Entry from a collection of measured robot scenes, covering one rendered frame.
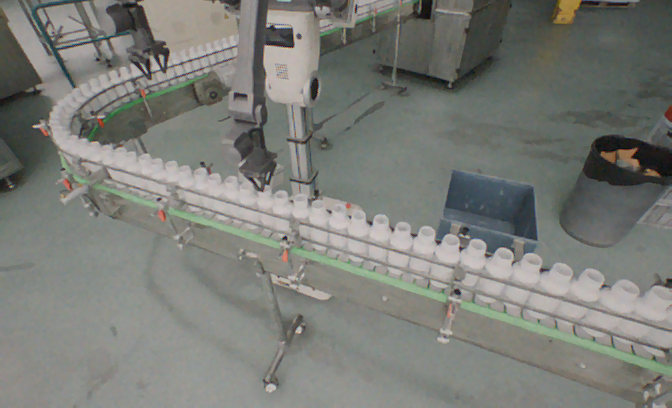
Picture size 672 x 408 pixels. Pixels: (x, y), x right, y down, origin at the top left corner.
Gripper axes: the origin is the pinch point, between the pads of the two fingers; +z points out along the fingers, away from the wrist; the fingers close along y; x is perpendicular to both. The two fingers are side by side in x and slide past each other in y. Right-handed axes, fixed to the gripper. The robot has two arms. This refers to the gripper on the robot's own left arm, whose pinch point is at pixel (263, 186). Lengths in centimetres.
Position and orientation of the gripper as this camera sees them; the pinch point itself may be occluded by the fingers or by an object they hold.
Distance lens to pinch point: 98.2
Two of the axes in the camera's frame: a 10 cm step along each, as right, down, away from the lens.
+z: 0.3, 7.8, 6.3
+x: -9.2, -2.2, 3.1
